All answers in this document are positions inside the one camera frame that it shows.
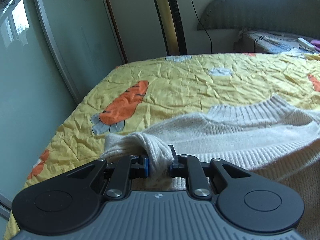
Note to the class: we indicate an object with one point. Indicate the sliding glass wardrobe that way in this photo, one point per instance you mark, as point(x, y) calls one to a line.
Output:
point(50, 55)

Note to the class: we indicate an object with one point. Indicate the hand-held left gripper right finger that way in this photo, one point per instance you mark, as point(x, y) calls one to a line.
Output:
point(178, 166)

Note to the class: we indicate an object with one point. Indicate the gold and black tower fan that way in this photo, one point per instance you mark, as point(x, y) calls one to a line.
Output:
point(172, 17)

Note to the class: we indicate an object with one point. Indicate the yellow carrot-print bed quilt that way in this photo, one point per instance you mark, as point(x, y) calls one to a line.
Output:
point(187, 87)

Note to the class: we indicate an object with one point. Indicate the plaid folded blanket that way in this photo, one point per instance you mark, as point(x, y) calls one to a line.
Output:
point(265, 42)

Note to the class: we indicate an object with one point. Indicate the purple cloth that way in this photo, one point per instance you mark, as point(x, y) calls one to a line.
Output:
point(316, 44)

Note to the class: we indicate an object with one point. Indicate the grey padded headboard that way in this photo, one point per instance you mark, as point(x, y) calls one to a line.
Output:
point(262, 7)

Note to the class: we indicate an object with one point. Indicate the white knit sweater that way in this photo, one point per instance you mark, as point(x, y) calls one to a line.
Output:
point(225, 135)

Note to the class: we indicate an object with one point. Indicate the white remote control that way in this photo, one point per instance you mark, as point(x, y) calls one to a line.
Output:
point(306, 44)

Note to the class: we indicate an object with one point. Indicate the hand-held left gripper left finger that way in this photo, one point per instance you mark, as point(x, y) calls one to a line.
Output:
point(146, 167)

